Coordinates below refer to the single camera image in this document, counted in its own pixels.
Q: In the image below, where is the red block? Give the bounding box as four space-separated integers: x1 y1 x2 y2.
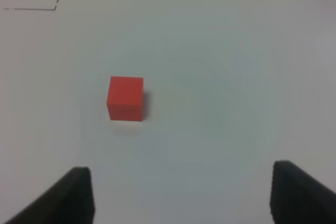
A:
107 76 144 122

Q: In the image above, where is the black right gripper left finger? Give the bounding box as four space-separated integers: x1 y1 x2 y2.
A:
6 167 96 223

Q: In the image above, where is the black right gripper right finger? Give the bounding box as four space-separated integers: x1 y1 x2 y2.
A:
270 161 335 224

